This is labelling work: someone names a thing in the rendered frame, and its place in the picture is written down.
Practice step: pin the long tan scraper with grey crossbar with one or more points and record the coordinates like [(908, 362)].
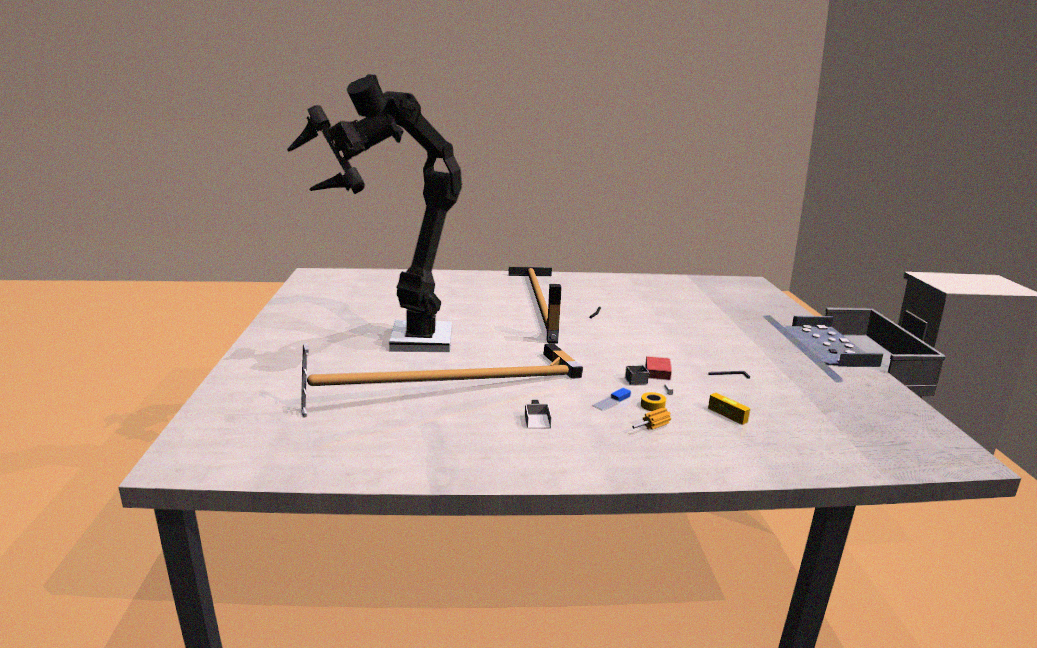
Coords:
[(562, 364)]

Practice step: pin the red rectangular block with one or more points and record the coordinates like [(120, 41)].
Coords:
[(658, 368)]

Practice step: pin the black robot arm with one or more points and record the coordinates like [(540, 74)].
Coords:
[(384, 114)]

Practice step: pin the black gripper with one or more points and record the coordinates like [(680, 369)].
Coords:
[(318, 121)]

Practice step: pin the yellow ring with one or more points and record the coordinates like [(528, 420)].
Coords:
[(652, 401)]

